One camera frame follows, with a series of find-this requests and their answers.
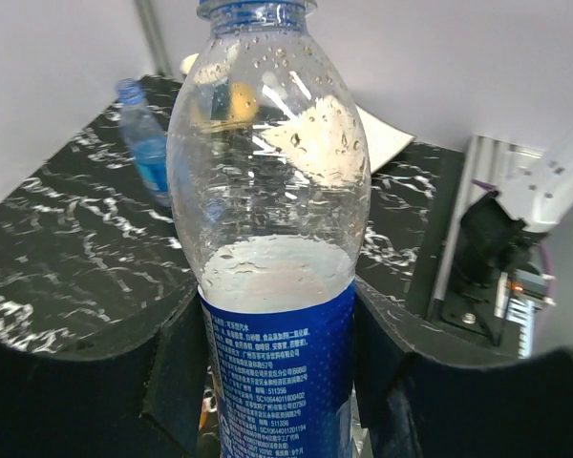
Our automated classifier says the yellow saucer plate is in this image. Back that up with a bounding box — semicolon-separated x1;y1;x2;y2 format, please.
189;80;259;133

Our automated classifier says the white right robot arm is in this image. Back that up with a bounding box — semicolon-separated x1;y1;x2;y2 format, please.
453;131;573;285

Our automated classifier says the blue cup white inside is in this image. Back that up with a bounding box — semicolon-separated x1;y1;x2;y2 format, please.
180;53;199;77

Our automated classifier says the Pepsi bottle blue cap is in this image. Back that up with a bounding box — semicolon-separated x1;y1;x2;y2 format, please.
167;1;371;457

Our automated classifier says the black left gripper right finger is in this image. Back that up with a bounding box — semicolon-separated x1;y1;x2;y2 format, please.
354;280;573;457

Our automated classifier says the clear blue water bottle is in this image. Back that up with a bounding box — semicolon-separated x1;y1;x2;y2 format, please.
117;78;170;207

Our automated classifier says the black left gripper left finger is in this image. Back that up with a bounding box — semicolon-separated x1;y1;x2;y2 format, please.
0;278;208;457

